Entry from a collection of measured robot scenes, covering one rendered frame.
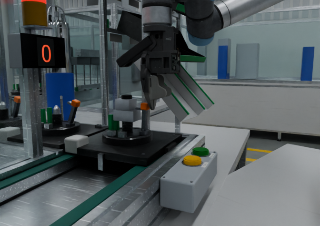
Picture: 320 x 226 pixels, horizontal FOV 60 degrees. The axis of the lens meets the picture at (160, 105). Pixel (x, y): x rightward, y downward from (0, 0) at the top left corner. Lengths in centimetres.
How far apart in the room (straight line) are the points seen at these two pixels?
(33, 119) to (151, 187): 33
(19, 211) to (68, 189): 11
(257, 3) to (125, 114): 47
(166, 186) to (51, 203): 22
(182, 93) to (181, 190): 57
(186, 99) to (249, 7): 41
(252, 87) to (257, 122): 56
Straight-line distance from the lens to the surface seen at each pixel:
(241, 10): 82
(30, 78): 70
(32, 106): 70
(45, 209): 58
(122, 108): 75
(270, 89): 460
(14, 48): 65
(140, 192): 50
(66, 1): 1267
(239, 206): 70
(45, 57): 67
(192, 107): 104
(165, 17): 70
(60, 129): 87
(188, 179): 55
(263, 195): 76
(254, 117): 468
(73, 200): 59
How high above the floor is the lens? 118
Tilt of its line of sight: 8 degrees down
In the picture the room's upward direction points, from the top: straight up
